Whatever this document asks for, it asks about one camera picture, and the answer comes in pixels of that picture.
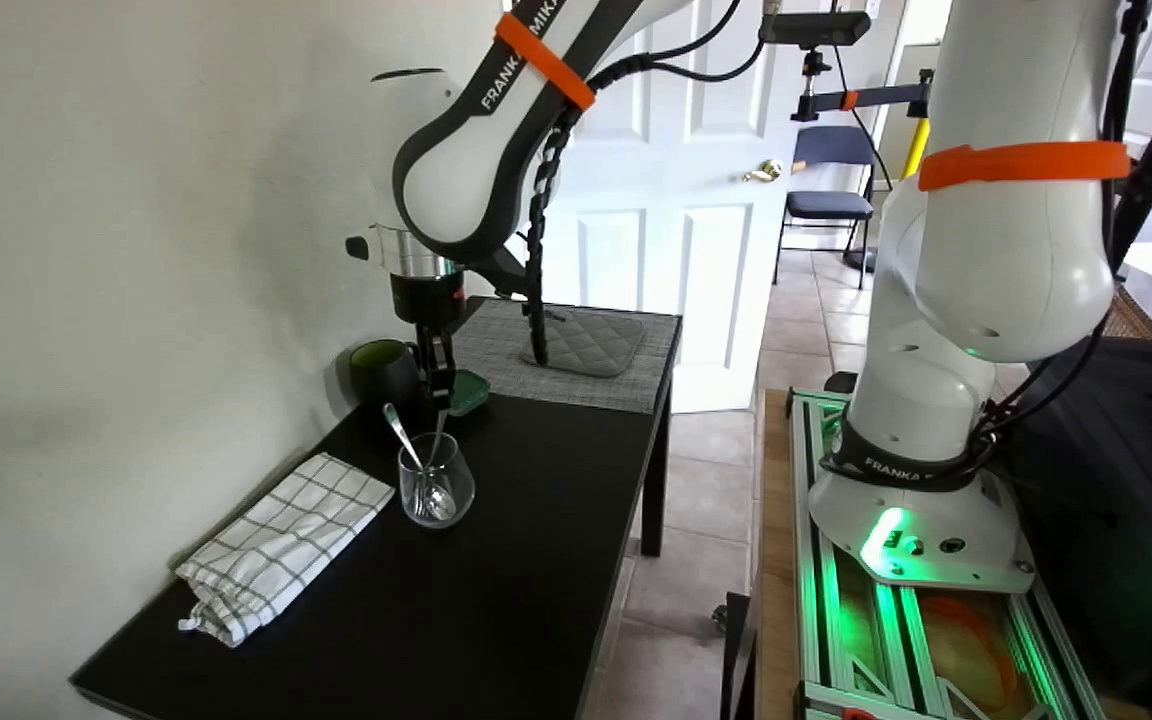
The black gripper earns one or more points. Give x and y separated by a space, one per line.
430 306

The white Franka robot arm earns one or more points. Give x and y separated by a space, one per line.
1003 265

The clear glass cup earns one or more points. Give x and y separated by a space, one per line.
442 507

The grey woven placemat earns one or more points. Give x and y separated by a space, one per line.
498 353

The dark green bowl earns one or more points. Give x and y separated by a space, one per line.
369 365

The grey quilted pot holder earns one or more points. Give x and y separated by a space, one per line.
590 349

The white checkered dish towel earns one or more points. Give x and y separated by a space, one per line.
280 541

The white panel door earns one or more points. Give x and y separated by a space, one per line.
681 240

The black metal stand foot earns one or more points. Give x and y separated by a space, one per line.
735 653

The blue chair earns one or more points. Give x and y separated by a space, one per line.
835 202

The yellow stand with hazard tape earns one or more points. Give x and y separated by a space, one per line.
916 144

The black side table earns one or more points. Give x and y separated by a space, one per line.
1120 532

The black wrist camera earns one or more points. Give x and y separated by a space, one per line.
502 275

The black stereo camera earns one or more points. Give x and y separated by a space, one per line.
819 27

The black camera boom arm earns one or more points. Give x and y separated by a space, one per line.
871 96

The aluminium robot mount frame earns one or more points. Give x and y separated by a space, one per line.
871 641

